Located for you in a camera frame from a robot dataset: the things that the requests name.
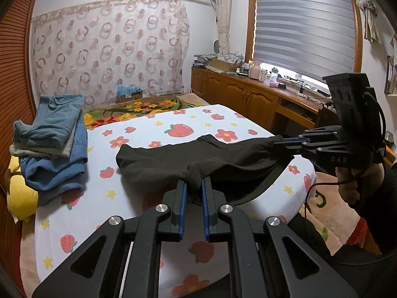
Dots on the blue denim folded jeans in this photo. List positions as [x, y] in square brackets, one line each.
[52, 177]

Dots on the cardboard box on cabinet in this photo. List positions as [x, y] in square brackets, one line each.
[223, 66]

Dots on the wooden sideboard cabinet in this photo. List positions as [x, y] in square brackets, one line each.
[280, 111]

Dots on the person right forearm black sleeve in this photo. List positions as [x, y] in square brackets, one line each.
[377, 205]

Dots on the yellow pikachu plush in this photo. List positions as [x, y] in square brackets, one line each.
[22, 201]

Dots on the wooden louvered wardrobe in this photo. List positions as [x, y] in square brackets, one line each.
[17, 101]

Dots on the white strawberry print sheet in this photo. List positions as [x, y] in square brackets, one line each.
[193, 263]

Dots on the beige folded garment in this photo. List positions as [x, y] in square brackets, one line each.
[18, 150]

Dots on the beige side curtain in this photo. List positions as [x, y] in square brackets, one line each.
[223, 9]

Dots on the circle pattern lace curtain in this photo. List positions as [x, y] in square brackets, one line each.
[93, 49]

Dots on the floral blanket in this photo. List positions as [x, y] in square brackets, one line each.
[149, 106]

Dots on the black shorts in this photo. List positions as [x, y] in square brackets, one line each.
[242, 171]

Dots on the pink bottle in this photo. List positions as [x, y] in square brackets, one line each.
[255, 70]

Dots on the person right hand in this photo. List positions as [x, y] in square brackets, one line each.
[352, 182]

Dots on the cardboard box with blue cloth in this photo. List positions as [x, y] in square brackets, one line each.
[126, 94]

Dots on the zebra window blind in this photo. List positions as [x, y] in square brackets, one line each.
[315, 38]

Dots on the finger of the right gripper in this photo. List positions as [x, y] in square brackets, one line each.
[323, 152]
[313, 138]

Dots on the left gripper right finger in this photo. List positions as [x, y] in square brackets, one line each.
[266, 258]

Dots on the teal folded pants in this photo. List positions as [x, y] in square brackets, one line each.
[55, 119]

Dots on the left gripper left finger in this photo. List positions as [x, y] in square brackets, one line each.
[122, 257]

